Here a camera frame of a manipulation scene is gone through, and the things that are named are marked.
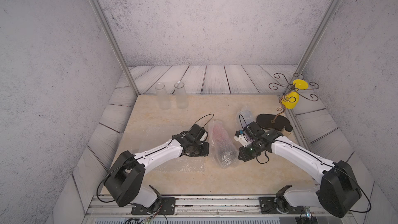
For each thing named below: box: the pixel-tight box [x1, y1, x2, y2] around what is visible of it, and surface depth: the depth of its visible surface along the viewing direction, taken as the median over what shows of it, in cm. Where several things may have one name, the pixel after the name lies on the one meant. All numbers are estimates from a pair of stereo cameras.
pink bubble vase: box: [209, 119, 239, 170], surface depth 82 cm
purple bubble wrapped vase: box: [236, 109, 252, 129], surface depth 101 cm
